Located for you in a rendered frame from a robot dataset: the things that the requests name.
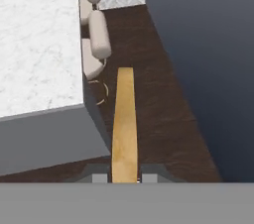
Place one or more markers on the grey marble-topped dining counter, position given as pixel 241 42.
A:
pixel 49 142

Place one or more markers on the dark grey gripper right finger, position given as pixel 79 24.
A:
pixel 153 170

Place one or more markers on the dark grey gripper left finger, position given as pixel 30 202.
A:
pixel 96 170

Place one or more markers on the golden toasted bread slice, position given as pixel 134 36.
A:
pixel 124 129

